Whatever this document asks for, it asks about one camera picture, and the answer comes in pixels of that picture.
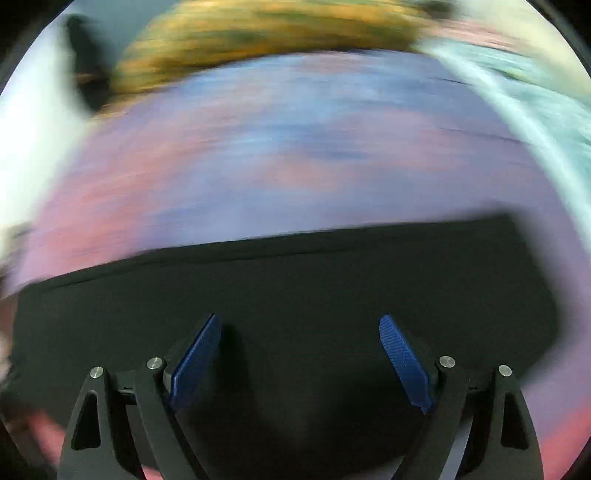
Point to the teal floral blanket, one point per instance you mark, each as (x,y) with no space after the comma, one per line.
(531,97)

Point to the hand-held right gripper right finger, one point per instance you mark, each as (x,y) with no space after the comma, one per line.
(406,364)

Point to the black pants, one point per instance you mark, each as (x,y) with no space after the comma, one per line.
(295,286)

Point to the cream padded headboard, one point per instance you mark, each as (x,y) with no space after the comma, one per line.
(517,27)

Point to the pink blue floral bedspread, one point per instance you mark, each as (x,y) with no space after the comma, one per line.
(295,157)

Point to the black hanging garment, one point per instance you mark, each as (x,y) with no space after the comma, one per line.
(85,55)

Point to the grey-blue curtain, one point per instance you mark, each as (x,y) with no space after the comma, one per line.
(129,23)

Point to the yellow floral pillow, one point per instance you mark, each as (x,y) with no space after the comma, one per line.
(258,41)

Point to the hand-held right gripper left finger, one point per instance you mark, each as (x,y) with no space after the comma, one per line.
(196,364)

